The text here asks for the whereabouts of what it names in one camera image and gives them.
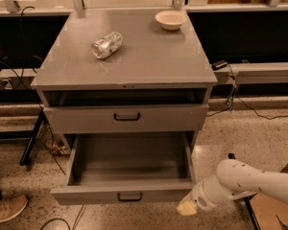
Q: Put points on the tan sneaker shoe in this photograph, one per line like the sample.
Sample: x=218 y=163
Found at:
x=12 y=207

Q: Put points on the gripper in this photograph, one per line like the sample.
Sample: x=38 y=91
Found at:
x=198 y=197

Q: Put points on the grey drawer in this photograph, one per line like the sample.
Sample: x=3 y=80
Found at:
x=128 y=167
x=126 y=118

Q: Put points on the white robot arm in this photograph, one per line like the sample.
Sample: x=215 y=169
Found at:
x=233 y=180

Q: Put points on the black power adapter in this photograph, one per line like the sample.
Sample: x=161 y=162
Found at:
x=219 y=65

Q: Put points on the black table leg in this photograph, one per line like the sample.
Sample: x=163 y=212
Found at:
x=25 y=159

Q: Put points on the white paper bowl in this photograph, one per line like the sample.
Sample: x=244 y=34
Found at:
x=171 y=20

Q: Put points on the crushed silver can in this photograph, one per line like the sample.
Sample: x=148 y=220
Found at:
x=107 y=45

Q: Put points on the grey top drawer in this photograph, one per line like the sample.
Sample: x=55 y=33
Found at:
x=126 y=118

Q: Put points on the grey drawer cabinet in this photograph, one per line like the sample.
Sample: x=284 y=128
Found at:
x=153 y=66

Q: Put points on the cardboard box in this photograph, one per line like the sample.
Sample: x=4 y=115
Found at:
x=270 y=204

